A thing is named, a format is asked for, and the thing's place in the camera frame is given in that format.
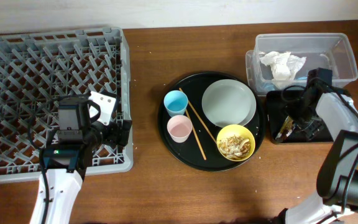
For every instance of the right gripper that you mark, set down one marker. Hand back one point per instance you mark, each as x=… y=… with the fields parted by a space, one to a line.
x=308 y=130

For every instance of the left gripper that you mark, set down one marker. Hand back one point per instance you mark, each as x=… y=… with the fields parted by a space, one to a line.
x=113 y=137

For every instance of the white napkin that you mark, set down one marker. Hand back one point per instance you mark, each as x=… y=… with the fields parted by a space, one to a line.
x=284 y=67

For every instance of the pink cup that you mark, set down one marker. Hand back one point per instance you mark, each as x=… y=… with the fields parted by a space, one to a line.
x=179 y=128

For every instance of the blue cup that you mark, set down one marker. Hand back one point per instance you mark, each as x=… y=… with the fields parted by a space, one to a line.
x=175 y=102

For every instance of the yellow bowl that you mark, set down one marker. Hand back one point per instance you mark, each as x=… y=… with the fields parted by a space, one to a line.
x=235 y=129

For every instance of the grey plate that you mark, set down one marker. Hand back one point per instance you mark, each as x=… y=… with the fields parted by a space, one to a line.
x=227 y=102

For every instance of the food scraps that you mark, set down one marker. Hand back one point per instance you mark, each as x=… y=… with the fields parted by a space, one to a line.
x=235 y=147

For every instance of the wooden chopstick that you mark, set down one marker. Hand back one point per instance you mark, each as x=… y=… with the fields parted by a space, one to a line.
x=196 y=137
x=200 y=119

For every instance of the gold snack wrapper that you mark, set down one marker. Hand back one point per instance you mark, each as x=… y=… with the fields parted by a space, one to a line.
x=286 y=130

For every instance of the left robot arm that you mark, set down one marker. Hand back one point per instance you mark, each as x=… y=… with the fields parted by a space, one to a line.
x=84 y=125

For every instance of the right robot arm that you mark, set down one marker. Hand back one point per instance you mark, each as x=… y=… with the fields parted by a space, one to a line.
x=321 y=105

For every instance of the grey dishwasher rack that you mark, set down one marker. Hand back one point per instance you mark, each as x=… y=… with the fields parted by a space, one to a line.
x=38 y=67

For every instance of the black rectangular tray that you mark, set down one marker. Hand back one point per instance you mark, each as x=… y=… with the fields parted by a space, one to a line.
x=276 y=117

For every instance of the clear plastic bin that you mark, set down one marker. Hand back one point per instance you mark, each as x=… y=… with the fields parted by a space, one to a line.
x=321 y=50

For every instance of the round black tray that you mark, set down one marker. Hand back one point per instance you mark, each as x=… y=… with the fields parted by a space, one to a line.
x=188 y=152

